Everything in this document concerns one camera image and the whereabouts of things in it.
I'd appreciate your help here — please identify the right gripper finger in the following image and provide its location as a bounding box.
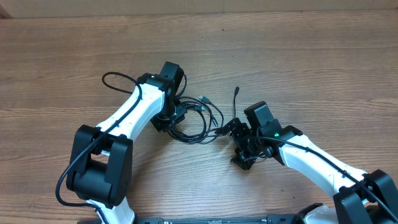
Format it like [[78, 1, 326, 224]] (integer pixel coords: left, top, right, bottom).
[[230, 156, 257, 170], [215, 118, 241, 136]]

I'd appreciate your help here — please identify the black USB cable silver plug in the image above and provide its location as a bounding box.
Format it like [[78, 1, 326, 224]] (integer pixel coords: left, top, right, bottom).
[[165, 95, 225, 144]]

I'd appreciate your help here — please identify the thin black micro USB cable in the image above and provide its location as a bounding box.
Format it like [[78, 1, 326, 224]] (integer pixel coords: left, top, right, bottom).
[[192, 86, 241, 131]]

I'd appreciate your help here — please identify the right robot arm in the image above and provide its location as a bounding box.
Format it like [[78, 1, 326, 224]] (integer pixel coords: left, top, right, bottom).
[[216, 101, 397, 223]]

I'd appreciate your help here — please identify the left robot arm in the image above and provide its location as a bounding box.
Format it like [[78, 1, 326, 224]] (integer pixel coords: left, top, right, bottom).
[[59, 62, 186, 223]]

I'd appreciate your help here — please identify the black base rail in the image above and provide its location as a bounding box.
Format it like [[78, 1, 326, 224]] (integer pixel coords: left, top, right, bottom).
[[77, 213, 312, 224]]

